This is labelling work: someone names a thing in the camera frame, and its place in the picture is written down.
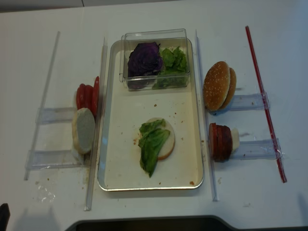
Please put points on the red plastic rail strip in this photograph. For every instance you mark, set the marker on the red plastic rail strip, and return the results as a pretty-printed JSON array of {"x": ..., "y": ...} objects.
[{"x": 276, "y": 145}]

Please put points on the plain bun half behind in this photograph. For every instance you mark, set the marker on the plain bun half behind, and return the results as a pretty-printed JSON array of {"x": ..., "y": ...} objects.
[{"x": 232, "y": 89}]

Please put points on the purple cabbage leaves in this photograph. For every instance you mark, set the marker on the purple cabbage leaves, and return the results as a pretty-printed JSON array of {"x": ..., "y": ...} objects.
[{"x": 144, "y": 61}]

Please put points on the clear rail far left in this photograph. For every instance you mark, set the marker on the clear rail far left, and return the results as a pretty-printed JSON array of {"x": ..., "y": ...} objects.
[{"x": 42, "y": 104}]

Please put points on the white bun slice standing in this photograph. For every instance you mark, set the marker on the white bun slice standing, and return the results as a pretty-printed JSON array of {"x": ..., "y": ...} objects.
[
  {"x": 85, "y": 128},
  {"x": 74, "y": 131}
]

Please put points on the white bun slice standing front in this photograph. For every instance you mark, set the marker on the white bun slice standing front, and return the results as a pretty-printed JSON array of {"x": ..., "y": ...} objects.
[{"x": 85, "y": 128}]

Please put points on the red meat patty front slice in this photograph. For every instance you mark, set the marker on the red meat patty front slice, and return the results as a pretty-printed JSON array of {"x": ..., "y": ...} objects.
[{"x": 213, "y": 139}]

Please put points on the white bun slice standing rear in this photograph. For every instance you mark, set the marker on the white bun slice standing rear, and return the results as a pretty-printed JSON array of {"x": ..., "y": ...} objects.
[{"x": 74, "y": 131}]

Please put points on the dark grey robot base edge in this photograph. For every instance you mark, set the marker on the dark grey robot base edge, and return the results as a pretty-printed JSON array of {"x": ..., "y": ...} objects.
[{"x": 198, "y": 223}]

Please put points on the green lettuce in box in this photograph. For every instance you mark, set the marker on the green lettuce in box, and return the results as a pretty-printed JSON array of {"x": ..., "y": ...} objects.
[{"x": 174, "y": 64}]

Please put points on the clear holder upper left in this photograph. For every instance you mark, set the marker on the clear holder upper left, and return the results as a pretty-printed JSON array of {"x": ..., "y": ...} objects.
[{"x": 55, "y": 115}]

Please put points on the green lettuce leaf on bread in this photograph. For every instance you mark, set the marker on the green lettuce leaf on bread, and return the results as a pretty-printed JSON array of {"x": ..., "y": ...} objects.
[{"x": 153, "y": 137}]

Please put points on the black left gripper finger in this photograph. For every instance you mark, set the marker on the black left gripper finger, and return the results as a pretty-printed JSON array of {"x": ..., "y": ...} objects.
[{"x": 4, "y": 216}]

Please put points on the clear holder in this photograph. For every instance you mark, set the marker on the clear holder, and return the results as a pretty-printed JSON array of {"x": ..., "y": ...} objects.
[
  {"x": 39, "y": 160},
  {"x": 55, "y": 115},
  {"x": 253, "y": 150},
  {"x": 258, "y": 101}
]

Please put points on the clear plastic vegetable box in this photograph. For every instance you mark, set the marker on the clear plastic vegetable box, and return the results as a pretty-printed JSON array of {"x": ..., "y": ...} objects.
[{"x": 170, "y": 39}]

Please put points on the clear rail left of tray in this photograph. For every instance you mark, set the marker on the clear rail left of tray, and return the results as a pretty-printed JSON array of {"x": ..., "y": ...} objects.
[{"x": 95, "y": 148}]

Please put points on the clear holder upper right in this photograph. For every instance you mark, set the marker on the clear holder upper right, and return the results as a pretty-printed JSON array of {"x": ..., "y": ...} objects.
[{"x": 258, "y": 101}]

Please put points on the clear holder lower right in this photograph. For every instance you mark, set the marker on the clear holder lower right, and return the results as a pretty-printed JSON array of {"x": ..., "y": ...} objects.
[{"x": 253, "y": 150}]

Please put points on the red meat patty rear slices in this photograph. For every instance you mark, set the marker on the red meat patty rear slices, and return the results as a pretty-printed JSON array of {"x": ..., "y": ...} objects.
[{"x": 224, "y": 144}]

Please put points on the clear holder lower left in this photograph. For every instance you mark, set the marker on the clear holder lower left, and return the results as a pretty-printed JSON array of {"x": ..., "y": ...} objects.
[{"x": 39, "y": 160}]

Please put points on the sesame bun top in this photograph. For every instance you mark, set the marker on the sesame bun top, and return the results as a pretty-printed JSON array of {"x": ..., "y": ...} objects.
[{"x": 216, "y": 85}]

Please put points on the white bread slice on tray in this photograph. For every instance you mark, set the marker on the white bread slice on tray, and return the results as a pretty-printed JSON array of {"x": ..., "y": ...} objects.
[{"x": 169, "y": 144}]

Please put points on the white cheese slice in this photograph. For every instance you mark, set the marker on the white cheese slice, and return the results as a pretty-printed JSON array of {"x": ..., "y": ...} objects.
[{"x": 235, "y": 139}]

